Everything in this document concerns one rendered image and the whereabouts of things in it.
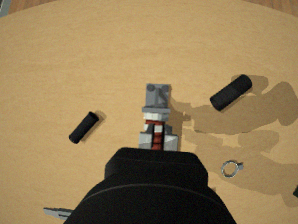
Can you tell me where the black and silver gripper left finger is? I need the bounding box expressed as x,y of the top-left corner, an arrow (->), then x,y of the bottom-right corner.
138,123 -> 155,149

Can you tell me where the grey metal clamp band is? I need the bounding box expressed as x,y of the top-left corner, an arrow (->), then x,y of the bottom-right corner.
144,113 -> 169,121
221,160 -> 243,178
144,123 -> 172,132

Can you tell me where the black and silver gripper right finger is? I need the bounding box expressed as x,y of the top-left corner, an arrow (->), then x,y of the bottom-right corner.
162,124 -> 179,151

